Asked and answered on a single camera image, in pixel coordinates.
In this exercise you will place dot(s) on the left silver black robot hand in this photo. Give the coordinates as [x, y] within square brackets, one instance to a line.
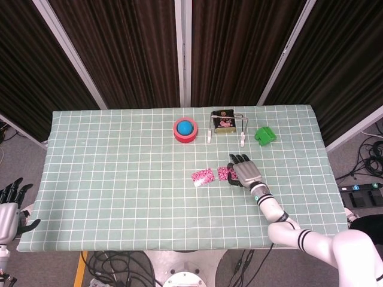
[7, 218]

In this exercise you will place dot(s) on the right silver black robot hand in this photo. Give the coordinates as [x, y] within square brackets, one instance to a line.
[246, 173]

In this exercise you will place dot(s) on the pink patterned packet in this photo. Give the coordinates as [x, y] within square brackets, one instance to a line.
[223, 174]
[206, 175]

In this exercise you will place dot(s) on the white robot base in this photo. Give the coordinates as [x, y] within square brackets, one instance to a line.
[185, 269]

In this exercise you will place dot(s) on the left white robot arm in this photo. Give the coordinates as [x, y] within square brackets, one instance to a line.
[3, 263]

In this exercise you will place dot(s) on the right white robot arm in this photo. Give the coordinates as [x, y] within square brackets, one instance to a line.
[275, 209]

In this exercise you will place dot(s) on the green plastic toy block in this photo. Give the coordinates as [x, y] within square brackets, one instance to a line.
[264, 136]

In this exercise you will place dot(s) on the red tape roll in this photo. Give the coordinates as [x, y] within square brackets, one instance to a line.
[186, 140]

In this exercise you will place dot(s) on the blue ball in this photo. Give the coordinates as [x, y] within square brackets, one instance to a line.
[185, 128]

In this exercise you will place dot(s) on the yellow floor tape strip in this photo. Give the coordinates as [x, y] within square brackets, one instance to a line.
[80, 269]

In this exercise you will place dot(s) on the green white grid tablecloth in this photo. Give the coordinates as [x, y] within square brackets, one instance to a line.
[134, 185]

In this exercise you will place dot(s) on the black foot pedal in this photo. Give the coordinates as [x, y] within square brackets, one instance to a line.
[365, 198]

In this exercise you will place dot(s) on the dark brown curtain panel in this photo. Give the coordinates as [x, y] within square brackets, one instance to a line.
[239, 51]
[119, 51]
[30, 74]
[344, 74]

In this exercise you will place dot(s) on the black cloth bundle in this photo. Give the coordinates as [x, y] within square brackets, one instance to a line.
[369, 222]

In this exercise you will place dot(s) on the white partition frame post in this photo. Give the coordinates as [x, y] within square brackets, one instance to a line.
[68, 51]
[287, 51]
[183, 51]

